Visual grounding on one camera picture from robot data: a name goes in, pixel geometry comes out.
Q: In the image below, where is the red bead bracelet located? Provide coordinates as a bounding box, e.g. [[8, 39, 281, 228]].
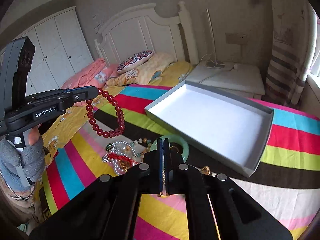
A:
[[85, 87, 126, 139]]

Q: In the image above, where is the red cord knot bracelet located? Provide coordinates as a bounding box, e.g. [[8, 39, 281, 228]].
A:
[[107, 152, 138, 172]]

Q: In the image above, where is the green jade bangle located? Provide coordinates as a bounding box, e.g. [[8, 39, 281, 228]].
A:
[[149, 134, 189, 163]]

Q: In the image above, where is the gold filigree bangle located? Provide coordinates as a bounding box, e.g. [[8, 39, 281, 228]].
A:
[[157, 168, 170, 198]]

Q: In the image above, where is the grey gloved left hand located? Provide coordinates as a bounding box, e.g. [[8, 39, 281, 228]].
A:
[[1, 126, 46, 192]]

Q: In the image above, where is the pink folded quilt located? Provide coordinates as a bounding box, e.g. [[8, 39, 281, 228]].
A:
[[61, 57, 119, 107]]

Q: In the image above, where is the white wardrobe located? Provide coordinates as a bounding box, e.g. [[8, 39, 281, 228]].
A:
[[16, 6, 93, 96]]

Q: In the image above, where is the green rhinestone brooch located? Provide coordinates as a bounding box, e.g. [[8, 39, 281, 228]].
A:
[[105, 143, 113, 152]]

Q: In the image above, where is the yellow floral pillow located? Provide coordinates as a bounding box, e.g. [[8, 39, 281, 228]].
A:
[[106, 53, 176, 86]]

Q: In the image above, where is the embroidered decorative pillow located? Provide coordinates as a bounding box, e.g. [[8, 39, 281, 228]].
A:
[[117, 50, 154, 74]]

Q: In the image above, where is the striped colourful bed sheet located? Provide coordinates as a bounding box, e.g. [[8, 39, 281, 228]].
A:
[[42, 85, 319, 239]]

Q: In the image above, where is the grey cardboard tray box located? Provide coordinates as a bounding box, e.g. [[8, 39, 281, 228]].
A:
[[144, 81, 274, 178]]

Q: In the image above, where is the white wooden headboard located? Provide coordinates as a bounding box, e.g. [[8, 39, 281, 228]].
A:
[[95, 1, 200, 65]]

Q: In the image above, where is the white bedside table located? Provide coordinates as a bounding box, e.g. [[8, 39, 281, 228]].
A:
[[186, 62, 265, 100]]

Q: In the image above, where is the slim white desk lamp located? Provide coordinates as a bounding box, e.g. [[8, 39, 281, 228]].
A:
[[206, 8, 225, 67]]

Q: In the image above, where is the striped curtain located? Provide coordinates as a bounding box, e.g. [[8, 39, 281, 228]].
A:
[[265, 0, 318, 108]]

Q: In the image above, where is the white pearl necklace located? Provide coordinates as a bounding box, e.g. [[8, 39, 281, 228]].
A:
[[101, 141, 141, 176]]

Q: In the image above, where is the multicolour jade bead necklace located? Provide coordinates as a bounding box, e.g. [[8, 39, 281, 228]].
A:
[[130, 138, 153, 158]]

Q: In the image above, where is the wall power socket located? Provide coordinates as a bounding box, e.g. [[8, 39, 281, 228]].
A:
[[225, 33, 248, 46]]

